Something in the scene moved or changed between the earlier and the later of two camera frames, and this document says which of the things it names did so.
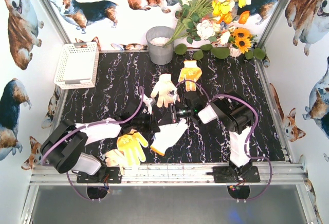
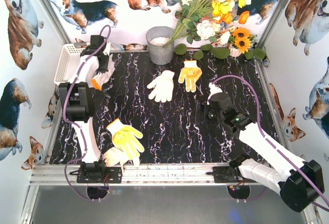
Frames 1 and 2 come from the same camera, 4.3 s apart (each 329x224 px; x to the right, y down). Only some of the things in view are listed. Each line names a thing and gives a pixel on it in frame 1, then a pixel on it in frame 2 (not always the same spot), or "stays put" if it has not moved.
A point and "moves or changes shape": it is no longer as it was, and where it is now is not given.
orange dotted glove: (190, 71) stays put
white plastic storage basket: (77, 66) stays put
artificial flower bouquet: (207, 7) stays put
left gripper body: (143, 120) → (103, 64)
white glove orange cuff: (168, 134) → (102, 78)
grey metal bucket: (157, 37) stays put
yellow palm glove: (130, 144) moves or changes shape
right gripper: (174, 112) → (203, 108)
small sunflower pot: (240, 41) stays put
